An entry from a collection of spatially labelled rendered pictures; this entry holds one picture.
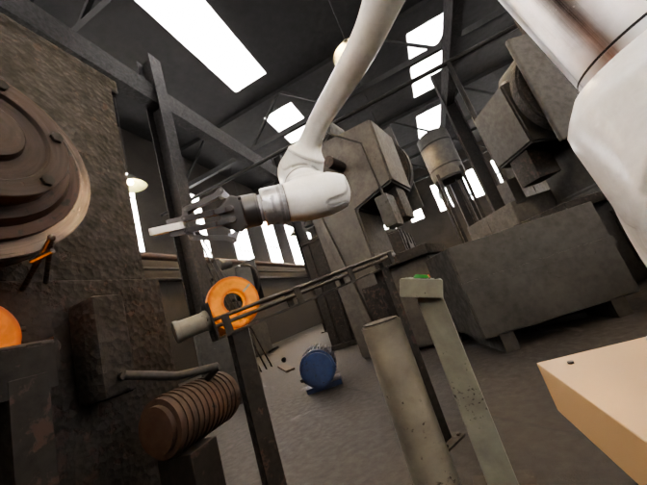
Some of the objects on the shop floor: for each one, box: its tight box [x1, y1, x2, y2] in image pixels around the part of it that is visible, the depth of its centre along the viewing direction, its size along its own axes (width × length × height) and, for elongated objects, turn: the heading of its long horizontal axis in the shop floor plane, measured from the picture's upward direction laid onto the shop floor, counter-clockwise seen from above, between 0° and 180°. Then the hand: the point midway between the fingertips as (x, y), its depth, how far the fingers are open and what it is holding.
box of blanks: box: [426, 201, 640, 353], centre depth 234 cm, size 103×83×77 cm
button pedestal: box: [400, 277, 538, 485], centre depth 84 cm, size 16×24×62 cm, turn 106°
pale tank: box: [417, 127, 485, 243], centre depth 839 cm, size 92×92×450 cm
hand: (168, 228), depth 65 cm, fingers closed
